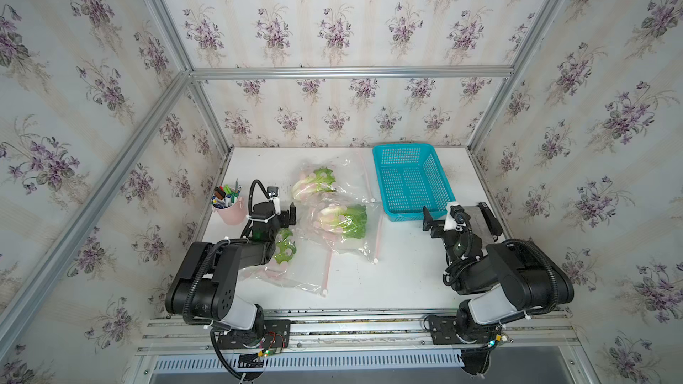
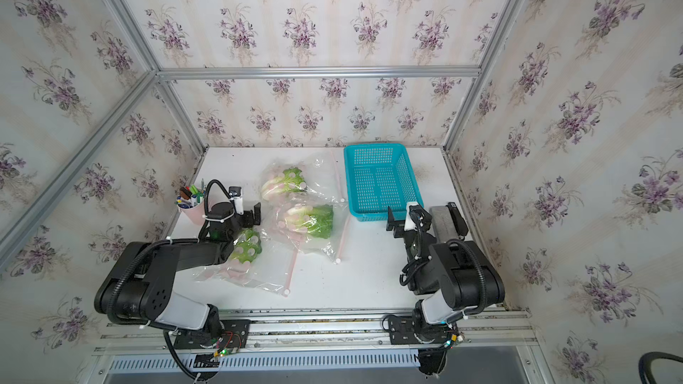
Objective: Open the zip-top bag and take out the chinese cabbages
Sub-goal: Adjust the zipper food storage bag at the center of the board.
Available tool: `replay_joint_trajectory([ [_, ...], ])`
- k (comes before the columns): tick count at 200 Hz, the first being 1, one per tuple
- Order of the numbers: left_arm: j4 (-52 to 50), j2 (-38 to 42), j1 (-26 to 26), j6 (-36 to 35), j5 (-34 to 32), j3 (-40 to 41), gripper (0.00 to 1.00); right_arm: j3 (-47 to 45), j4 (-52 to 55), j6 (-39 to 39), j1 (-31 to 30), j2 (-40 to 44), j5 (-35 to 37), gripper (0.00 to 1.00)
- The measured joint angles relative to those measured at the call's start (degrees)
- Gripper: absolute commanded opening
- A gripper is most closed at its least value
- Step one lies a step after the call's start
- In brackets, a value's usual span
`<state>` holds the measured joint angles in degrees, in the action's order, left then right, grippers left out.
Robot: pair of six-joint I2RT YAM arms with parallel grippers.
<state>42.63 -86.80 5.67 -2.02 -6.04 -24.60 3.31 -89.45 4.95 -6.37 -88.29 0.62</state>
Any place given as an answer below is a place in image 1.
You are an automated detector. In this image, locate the clear zip-top bag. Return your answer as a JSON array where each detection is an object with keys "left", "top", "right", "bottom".
[
  {"left": 299, "top": 197, "right": 383, "bottom": 263},
  {"left": 290, "top": 149, "right": 380, "bottom": 204},
  {"left": 238, "top": 228, "right": 333, "bottom": 296}
]

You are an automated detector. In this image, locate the green chinese cabbage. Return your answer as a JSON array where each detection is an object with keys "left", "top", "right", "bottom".
[{"left": 313, "top": 204, "right": 368, "bottom": 239}]

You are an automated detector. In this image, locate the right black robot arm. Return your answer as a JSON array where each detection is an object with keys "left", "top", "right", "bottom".
[{"left": 422, "top": 202, "right": 575, "bottom": 376}]

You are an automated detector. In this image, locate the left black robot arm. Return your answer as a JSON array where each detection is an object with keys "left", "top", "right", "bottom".
[{"left": 165, "top": 180, "right": 296, "bottom": 383}]

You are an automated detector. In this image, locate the near bagged cabbage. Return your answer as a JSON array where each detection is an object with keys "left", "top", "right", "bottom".
[{"left": 273, "top": 229, "right": 297, "bottom": 264}]

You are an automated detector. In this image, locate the bagged cabbage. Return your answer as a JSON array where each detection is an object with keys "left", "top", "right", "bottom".
[
  {"left": 273, "top": 229, "right": 297, "bottom": 264},
  {"left": 292, "top": 167, "right": 336, "bottom": 202}
]

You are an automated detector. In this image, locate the grey whiteboard eraser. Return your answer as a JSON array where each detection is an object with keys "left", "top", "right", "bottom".
[{"left": 464, "top": 202, "right": 503, "bottom": 249}]

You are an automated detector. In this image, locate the pink pen cup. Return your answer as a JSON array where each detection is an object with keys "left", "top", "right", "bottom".
[{"left": 213, "top": 197, "right": 247, "bottom": 226}]

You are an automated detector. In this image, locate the coloured pens bundle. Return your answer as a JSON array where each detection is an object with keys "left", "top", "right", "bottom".
[{"left": 211, "top": 181, "right": 241, "bottom": 209}]

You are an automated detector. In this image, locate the far bagged cabbage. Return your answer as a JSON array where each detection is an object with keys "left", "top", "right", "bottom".
[{"left": 292, "top": 167, "right": 336, "bottom": 202}]

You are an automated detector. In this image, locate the teal plastic basket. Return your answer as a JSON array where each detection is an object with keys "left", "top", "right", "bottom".
[{"left": 372, "top": 143, "right": 455, "bottom": 222}]

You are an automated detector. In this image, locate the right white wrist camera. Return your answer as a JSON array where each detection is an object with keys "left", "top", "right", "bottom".
[{"left": 444, "top": 202, "right": 470, "bottom": 232}]

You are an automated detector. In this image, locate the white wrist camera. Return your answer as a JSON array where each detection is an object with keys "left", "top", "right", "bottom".
[
  {"left": 444, "top": 202, "right": 470, "bottom": 232},
  {"left": 266, "top": 186, "right": 281, "bottom": 213}
]

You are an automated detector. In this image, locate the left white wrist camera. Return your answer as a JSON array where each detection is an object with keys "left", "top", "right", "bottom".
[{"left": 266, "top": 186, "right": 281, "bottom": 213}]

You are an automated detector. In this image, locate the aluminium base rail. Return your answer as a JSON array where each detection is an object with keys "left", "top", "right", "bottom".
[{"left": 134, "top": 309, "right": 580, "bottom": 356}]

